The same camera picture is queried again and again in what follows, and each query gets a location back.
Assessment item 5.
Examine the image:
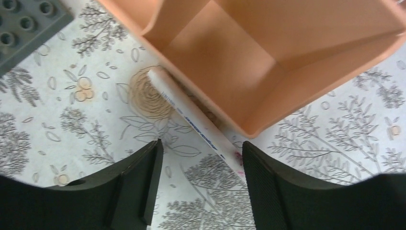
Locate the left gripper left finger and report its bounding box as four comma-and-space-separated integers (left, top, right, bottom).
0, 139, 163, 230

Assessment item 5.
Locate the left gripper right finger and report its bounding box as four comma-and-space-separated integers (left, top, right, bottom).
242, 141, 406, 230

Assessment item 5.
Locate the white marker black cap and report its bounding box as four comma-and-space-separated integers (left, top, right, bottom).
147, 67, 246, 182

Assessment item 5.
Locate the floral table mat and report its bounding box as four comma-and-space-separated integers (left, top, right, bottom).
0, 0, 406, 230

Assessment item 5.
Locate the orange plastic file organizer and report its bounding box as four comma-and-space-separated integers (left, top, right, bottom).
101, 0, 406, 138

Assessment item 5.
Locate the grey baseplate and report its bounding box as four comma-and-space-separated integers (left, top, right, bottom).
0, 0, 74, 75

